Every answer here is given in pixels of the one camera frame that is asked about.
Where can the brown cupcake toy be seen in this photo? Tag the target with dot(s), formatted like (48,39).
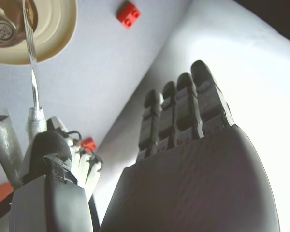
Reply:
(4,31)

